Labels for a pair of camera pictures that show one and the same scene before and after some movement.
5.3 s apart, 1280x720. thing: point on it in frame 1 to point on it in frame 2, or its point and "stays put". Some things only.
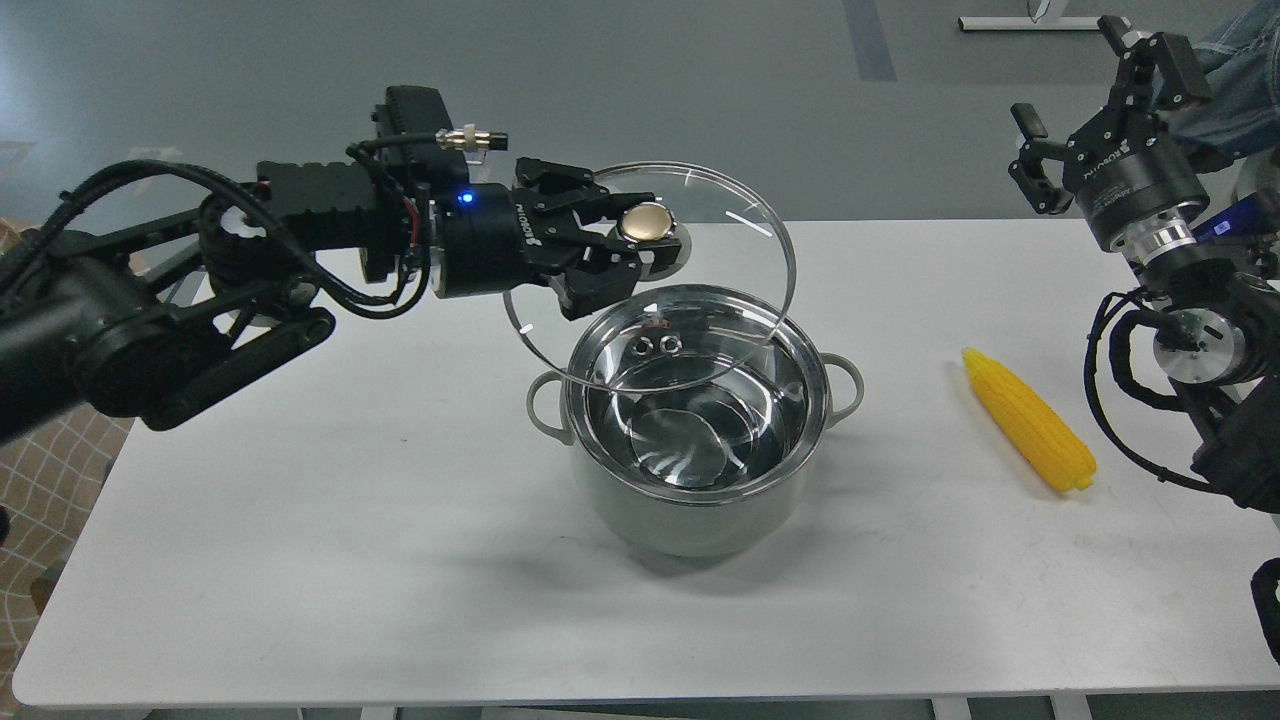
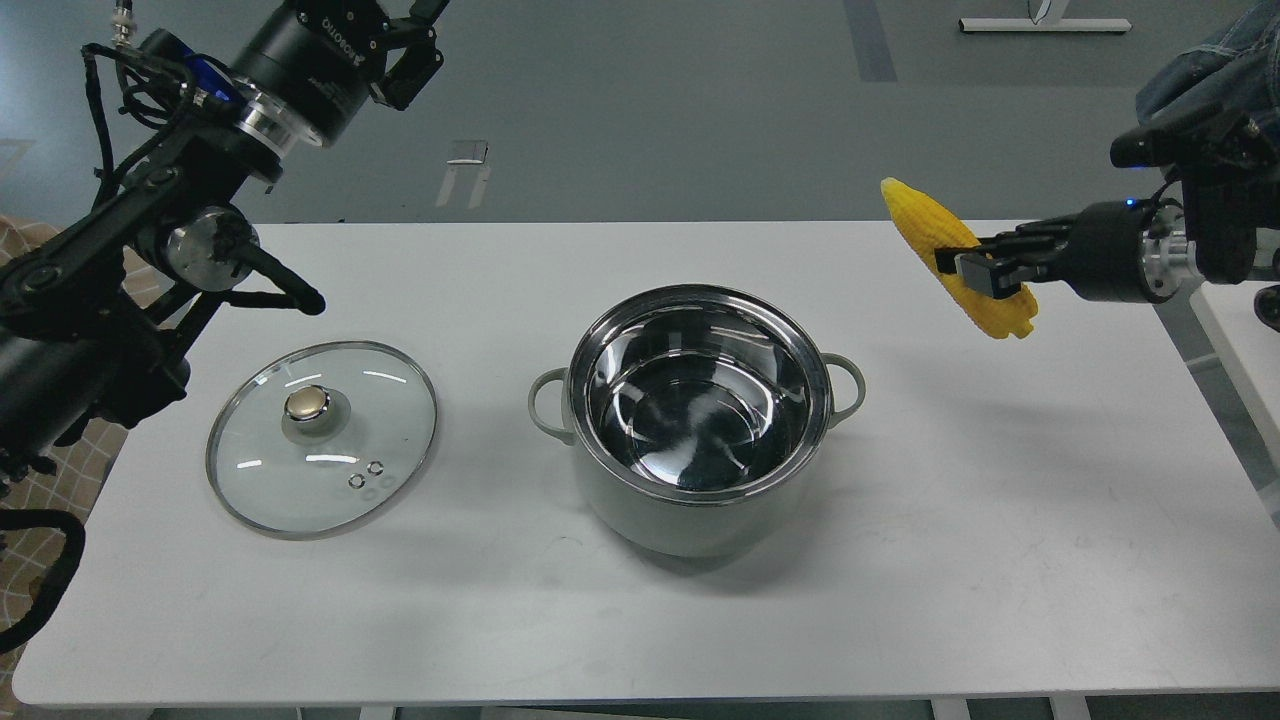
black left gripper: (497, 238) to (306, 70)
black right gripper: (1125, 167) to (1128, 250)
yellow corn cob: (1065, 460) to (931, 229)
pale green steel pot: (695, 415) stays put
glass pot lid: (691, 320) to (322, 440)
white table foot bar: (1028, 24) stays put
